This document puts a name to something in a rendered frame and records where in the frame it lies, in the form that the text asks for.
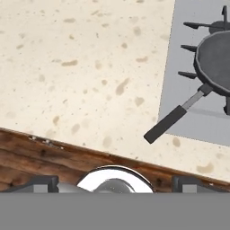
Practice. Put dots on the brown wooden cupboard front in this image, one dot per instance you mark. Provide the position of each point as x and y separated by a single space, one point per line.
36 158

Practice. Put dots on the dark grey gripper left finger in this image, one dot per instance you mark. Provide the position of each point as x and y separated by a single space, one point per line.
45 183

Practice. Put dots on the dark grey frying pan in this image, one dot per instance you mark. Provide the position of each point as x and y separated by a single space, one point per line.
214 61

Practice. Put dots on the grey hob with black grates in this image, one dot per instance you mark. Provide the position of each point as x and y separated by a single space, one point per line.
194 90

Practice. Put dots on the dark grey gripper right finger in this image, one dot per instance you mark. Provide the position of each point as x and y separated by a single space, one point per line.
185 184

